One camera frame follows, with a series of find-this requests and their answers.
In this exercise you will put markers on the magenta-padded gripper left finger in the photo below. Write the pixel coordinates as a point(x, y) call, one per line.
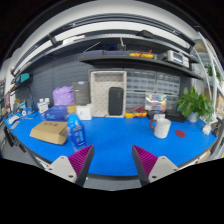
point(71, 165)

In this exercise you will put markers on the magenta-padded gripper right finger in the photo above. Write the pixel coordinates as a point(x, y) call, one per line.
point(153, 165)

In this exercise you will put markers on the blue drink bottle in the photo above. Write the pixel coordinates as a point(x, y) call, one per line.
point(76, 130)

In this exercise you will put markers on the white ribbed mug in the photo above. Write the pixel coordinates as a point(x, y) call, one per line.
point(162, 128)

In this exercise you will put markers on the brown cardboard box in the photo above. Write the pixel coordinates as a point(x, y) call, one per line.
point(50, 132)

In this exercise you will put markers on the flat round red coaster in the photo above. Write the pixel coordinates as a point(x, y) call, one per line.
point(180, 133)

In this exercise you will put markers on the black box with white label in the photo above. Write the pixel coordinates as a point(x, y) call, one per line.
point(150, 115)

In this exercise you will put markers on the blue printed box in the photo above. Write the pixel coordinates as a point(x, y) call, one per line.
point(56, 114)

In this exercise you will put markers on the plain black box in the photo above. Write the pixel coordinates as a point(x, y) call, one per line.
point(176, 116)

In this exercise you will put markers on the yellow multimeter with red leads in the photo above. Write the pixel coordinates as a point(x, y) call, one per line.
point(136, 114)

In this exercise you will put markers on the small white box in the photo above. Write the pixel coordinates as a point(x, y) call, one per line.
point(84, 112)

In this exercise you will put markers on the white power adapter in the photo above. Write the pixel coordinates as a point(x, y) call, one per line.
point(207, 129)

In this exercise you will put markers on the white labelled container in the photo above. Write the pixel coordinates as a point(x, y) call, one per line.
point(42, 106)

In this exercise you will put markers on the grey parts drawer cabinet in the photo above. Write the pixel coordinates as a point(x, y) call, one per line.
point(140, 80)
point(171, 101)
point(135, 101)
point(168, 83)

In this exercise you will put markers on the purple plastic bag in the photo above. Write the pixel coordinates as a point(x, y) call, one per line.
point(63, 96)

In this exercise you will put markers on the dark grey upright box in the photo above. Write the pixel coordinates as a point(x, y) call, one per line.
point(81, 93)

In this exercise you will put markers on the black rounded case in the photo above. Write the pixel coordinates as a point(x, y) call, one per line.
point(116, 101)

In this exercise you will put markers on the green potted plant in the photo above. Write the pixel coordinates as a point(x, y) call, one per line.
point(195, 103)

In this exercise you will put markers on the dark workbench shelf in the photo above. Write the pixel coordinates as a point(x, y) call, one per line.
point(133, 63)

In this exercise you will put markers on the grey oscilloscope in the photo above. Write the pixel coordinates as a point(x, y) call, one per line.
point(177, 58)

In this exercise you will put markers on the white shelving unit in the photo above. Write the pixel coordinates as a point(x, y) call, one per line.
point(213, 66)

